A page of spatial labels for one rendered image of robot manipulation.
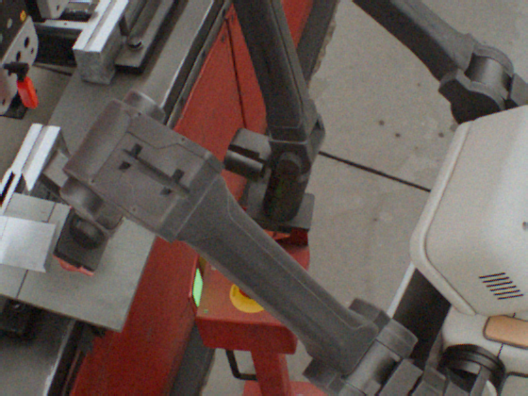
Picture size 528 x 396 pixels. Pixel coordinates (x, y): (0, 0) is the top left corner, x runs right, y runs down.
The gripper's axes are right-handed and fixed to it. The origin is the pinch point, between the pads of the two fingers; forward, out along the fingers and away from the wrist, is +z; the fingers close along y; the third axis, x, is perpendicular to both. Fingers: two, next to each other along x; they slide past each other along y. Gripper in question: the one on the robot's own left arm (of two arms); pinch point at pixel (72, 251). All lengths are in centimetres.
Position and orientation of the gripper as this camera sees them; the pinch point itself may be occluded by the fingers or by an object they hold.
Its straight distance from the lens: 147.7
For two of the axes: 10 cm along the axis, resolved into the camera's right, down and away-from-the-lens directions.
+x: 8.6, 4.4, 2.4
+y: -2.7, 8.1, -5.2
